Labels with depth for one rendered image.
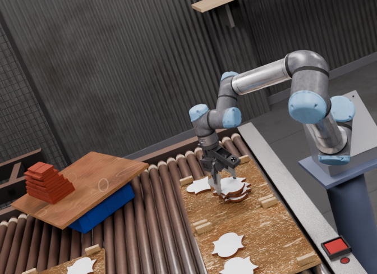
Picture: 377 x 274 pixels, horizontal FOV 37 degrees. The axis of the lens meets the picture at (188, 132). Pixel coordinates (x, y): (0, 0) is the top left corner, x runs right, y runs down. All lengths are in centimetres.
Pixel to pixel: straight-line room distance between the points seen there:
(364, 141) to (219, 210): 66
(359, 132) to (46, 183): 137
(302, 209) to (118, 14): 322
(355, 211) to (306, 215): 46
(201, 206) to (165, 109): 298
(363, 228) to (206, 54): 299
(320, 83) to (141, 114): 353
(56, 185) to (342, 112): 129
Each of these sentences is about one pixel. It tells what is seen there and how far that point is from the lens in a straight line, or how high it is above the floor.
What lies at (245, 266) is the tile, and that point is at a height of 95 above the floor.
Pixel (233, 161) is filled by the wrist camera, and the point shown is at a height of 113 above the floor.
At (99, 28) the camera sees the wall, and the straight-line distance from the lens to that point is 499.
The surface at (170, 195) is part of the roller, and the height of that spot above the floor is 92.
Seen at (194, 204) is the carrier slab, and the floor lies 94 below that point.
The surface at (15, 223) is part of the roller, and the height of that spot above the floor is 91.
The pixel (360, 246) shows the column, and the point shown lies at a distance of 264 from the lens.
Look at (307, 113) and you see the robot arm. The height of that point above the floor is 135.
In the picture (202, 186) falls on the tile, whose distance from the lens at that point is 244.
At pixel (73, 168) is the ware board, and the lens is 291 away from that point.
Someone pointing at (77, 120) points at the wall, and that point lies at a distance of 516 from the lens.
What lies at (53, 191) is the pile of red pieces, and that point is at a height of 109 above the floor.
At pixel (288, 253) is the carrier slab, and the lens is 193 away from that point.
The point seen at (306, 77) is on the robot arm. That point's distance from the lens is 181.
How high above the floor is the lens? 209
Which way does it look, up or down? 22 degrees down
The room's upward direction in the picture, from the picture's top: 20 degrees counter-clockwise
